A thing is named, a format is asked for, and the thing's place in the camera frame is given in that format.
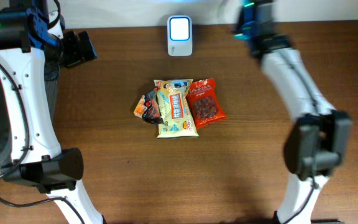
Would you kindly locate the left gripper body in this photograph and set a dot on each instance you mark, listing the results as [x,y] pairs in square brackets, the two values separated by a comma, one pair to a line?
[81,50]

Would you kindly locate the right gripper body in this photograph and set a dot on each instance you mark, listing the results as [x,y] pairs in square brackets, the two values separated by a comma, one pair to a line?
[248,20]

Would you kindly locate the small orange box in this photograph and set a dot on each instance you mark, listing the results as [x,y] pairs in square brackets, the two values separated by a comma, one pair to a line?
[140,107]

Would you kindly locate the black orange snack packet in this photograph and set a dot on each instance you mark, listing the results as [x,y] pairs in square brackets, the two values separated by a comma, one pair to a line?
[152,112]

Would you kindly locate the red snack bag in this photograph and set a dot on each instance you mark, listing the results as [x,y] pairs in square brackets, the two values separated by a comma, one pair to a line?
[204,104]

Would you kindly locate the cream chocolate chip bag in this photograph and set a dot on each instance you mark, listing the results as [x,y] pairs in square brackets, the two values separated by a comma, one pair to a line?
[177,120]

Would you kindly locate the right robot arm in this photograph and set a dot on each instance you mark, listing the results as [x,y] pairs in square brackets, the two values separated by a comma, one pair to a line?
[317,142]

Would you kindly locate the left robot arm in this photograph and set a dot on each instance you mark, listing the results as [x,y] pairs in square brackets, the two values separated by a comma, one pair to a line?
[34,47]

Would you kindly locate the white barcode scanner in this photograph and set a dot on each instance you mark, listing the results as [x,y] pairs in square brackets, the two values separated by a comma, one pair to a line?
[179,36]

